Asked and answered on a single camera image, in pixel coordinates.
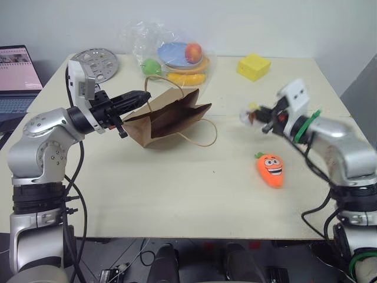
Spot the blue plate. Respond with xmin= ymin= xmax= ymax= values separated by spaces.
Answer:
xmin=157 ymin=42 xmax=193 ymax=68

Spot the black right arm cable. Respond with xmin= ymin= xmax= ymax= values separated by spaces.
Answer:
xmin=282 ymin=129 xmax=342 ymax=241

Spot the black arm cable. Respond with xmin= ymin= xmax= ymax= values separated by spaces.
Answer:
xmin=282 ymin=129 xmax=342 ymax=241
xmin=63 ymin=69 xmax=89 ymax=283

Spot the brown paper bag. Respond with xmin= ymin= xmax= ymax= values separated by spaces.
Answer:
xmin=121 ymin=74 xmax=219 ymax=152

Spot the green apple toy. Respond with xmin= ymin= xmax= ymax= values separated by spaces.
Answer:
xmin=141 ymin=58 xmax=163 ymax=76

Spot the yellow banana toy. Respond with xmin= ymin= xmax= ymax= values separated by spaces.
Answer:
xmin=167 ymin=72 xmax=207 ymax=85

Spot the small white brown plush toy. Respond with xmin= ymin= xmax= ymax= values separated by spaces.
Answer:
xmin=239 ymin=101 xmax=266 ymax=128

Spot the yellow cheese block toy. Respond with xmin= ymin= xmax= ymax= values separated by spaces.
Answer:
xmin=236 ymin=52 xmax=272 ymax=81

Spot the white roll with green cord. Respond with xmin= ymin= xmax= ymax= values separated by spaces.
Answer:
xmin=348 ymin=252 xmax=377 ymax=283

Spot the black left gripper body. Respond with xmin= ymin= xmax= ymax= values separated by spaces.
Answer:
xmin=89 ymin=90 xmax=124 ymax=130

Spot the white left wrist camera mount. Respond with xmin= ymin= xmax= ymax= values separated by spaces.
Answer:
xmin=66 ymin=58 xmax=107 ymax=135

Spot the clear plastic bag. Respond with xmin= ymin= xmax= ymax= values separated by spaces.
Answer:
xmin=118 ymin=19 xmax=219 ymax=88

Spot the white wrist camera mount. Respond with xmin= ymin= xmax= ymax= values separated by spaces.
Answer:
xmin=66 ymin=58 xmax=107 ymax=135
xmin=276 ymin=78 xmax=310 ymax=119

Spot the perforated round metal disc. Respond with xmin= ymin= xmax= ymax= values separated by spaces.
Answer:
xmin=71 ymin=47 xmax=120 ymax=84

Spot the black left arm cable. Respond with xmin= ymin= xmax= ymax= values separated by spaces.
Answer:
xmin=63 ymin=69 xmax=89 ymax=283

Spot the open laptop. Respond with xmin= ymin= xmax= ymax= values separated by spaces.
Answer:
xmin=0 ymin=44 xmax=45 ymax=125

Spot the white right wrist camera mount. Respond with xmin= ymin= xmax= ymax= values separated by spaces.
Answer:
xmin=276 ymin=78 xmax=310 ymax=119

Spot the green zip tie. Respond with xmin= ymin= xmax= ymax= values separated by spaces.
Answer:
xmin=293 ymin=109 xmax=322 ymax=143

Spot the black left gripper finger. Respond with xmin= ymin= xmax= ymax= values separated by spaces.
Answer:
xmin=108 ymin=90 xmax=152 ymax=116
xmin=113 ymin=114 xmax=128 ymax=139

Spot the orange plate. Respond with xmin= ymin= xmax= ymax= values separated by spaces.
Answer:
xmin=164 ymin=56 xmax=211 ymax=75

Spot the orange carrot plush toy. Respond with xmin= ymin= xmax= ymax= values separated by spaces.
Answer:
xmin=254 ymin=151 xmax=285 ymax=188

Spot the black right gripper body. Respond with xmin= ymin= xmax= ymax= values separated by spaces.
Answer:
xmin=270 ymin=98 xmax=292 ymax=136

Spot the red apple toy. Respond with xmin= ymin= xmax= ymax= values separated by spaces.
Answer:
xmin=184 ymin=42 xmax=204 ymax=64

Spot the dark rounded shape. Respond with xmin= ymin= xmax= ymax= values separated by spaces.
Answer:
xmin=149 ymin=242 xmax=181 ymax=283

